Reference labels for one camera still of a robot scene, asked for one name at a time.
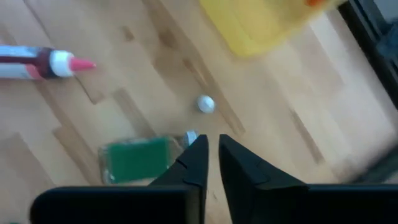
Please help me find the square herb jar green label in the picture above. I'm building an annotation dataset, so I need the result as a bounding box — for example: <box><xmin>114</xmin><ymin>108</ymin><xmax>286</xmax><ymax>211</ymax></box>
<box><xmin>98</xmin><ymin>129</ymin><xmax>200</xmax><ymax>185</ymax></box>

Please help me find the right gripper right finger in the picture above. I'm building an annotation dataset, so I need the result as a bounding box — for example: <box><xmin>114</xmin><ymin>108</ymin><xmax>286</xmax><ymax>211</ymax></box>
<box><xmin>218</xmin><ymin>134</ymin><xmax>398</xmax><ymax>224</ymax></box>

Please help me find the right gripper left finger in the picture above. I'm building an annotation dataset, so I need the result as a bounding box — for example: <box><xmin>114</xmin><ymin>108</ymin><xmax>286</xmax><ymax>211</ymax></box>
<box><xmin>29</xmin><ymin>134</ymin><xmax>209</xmax><ymax>224</ymax></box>

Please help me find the black aluminium table frame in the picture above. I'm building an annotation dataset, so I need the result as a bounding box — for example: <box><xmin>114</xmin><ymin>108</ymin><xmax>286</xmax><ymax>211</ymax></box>
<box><xmin>337</xmin><ymin>0</ymin><xmax>398</xmax><ymax>110</ymax></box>

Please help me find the yellow plastic bin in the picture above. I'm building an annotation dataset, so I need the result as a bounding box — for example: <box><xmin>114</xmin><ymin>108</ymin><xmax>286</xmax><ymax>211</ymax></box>
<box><xmin>198</xmin><ymin>0</ymin><xmax>346</xmax><ymax>58</ymax></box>

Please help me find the grass green dropper bottle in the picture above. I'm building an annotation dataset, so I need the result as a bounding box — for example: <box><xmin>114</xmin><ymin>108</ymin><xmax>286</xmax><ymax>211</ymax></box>
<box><xmin>195</xmin><ymin>95</ymin><xmax>216</xmax><ymax>114</ymax></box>

